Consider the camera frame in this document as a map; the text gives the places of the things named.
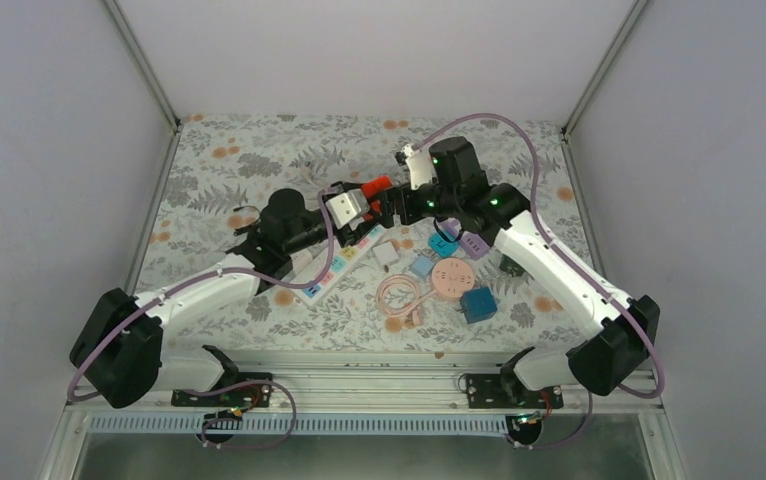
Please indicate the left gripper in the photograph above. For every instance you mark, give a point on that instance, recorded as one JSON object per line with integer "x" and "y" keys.
{"x": 349, "y": 189}

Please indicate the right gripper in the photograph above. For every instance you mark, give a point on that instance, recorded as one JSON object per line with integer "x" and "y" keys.
{"x": 408, "y": 215}

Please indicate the white cube plug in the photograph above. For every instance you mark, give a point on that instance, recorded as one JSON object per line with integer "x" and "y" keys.
{"x": 385, "y": 253}

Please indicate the white multicolour power strip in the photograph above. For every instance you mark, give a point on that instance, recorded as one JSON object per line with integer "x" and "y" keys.
{"x": 343, "y": 262}

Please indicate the light blue cube plug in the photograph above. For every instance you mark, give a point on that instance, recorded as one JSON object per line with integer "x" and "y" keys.
{"x": 422, "y": 267}

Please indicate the cyan cube socket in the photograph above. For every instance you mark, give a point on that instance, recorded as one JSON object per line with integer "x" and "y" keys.
{"x": 442, "y": 247}

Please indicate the red cube socket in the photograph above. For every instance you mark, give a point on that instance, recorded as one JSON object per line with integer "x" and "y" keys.
{"x": 373, "y": 187}

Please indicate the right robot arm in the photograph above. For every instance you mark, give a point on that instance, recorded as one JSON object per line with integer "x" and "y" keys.
{"x": 447, "y": 181}

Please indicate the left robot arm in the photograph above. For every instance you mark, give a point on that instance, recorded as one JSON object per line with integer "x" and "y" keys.
{"x": 124, "y": 349}

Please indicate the purple power strip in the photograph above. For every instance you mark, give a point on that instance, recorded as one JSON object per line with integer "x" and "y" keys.
{"x": 472, "y": 244}

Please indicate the pink round socket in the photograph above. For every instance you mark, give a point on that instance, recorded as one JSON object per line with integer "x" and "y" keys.
{"x": 450, "y": 278}

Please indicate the floral table mat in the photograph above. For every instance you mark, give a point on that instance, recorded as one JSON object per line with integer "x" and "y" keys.
{"x": 225, "y": 168}

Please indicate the dark green cube socket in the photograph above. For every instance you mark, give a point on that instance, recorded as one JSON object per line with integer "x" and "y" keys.
{"x": 511, "y": 267}

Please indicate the blue cube socket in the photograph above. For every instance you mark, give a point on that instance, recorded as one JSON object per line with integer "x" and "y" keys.
{"x": 478, "y": 305}

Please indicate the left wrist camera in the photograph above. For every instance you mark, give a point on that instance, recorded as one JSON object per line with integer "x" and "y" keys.
{"x": 347, "y": 207}

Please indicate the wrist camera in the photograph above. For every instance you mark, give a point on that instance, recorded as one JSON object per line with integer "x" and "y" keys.
{"x": 418, "y": 164}
{"x": 347, "y": 207}

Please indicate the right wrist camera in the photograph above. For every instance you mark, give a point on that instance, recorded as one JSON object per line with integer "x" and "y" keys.
{"x": 418, "y": 164}

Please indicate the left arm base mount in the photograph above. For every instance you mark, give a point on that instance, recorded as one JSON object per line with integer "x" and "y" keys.
{"x": 233, "y": 401}

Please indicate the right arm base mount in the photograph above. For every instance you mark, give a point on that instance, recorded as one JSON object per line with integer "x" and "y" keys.
{"x": 523, "y": 430}

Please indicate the aluminium rail frame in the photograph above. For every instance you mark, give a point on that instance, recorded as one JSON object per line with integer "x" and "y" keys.
{"x": 373, "y": 393}

